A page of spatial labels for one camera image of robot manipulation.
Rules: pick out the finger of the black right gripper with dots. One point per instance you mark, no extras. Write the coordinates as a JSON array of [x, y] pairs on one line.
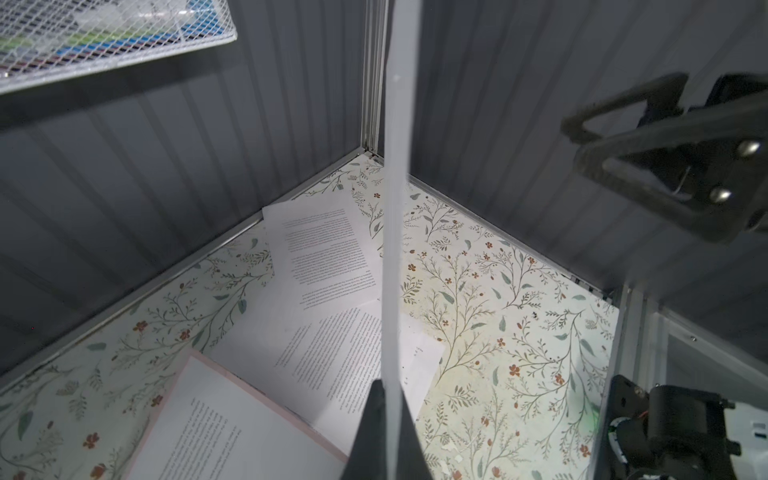
[[704, 171], [659, 97]]

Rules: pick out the printed paper sheet front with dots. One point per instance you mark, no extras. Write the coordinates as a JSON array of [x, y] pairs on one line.
[[400, 88]]

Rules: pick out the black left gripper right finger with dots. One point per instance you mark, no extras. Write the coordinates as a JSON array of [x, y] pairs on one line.
[[411, 464]]

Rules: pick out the white wire mesh basket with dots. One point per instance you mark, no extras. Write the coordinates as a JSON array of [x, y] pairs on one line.
[[12, 81]]

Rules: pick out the pink file folder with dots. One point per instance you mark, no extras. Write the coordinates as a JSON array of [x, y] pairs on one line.
[[174, 414]]

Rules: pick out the pens in white basket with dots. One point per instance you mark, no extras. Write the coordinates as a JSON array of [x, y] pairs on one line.
[[46, 34]]

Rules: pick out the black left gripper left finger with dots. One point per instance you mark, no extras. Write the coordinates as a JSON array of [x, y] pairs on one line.
[[367, 459]]

